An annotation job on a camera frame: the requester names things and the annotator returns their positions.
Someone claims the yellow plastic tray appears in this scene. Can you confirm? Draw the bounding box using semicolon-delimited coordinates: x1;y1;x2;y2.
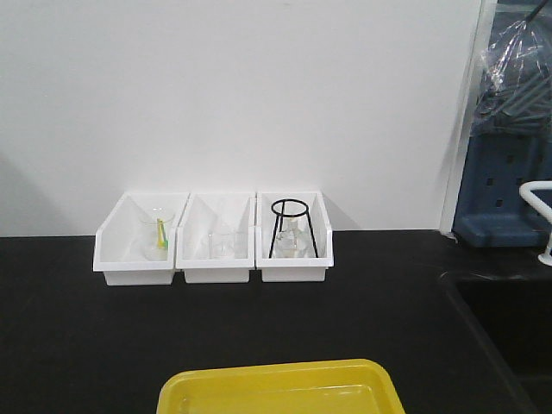
156;359;405;413

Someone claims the glass conical flask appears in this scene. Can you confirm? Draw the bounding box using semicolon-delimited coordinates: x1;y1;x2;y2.
273;218;311;259

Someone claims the white bin right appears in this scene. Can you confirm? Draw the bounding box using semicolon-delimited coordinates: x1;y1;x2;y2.
255;191;334;282

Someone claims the white bin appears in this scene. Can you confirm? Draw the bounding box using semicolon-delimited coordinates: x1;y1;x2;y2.
93;191;190;286
176;192;256;284
255;191;334;282

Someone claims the white bin middle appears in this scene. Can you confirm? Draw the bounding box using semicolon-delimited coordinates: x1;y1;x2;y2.
176;192;256;284

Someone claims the small glass beaker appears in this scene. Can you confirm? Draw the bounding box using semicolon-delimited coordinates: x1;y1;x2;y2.
208;231;235;260

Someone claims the glass flask with yellow stick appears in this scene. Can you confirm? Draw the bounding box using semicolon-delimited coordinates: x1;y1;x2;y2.
139;207;174;261

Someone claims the white bin left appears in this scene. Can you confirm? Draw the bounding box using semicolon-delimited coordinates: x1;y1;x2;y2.
93;191;190;286

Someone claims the blue pegboard drying rack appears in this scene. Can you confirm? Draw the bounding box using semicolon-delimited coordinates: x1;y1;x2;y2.
453;135;551;248

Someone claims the white faucet pipe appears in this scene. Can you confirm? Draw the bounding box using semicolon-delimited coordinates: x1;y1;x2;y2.
518;180;552;267

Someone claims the clear plastic bag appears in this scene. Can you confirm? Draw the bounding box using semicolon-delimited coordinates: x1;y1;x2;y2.
471;1;551;137

